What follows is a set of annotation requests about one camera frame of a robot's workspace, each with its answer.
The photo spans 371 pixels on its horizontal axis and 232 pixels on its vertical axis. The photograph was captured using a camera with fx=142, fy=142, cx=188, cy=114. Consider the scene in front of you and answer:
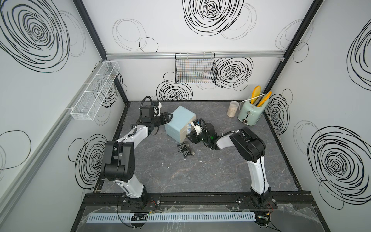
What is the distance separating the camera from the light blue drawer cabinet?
0.88 metres

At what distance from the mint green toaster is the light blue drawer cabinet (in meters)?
0.36

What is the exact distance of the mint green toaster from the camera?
3.19ft
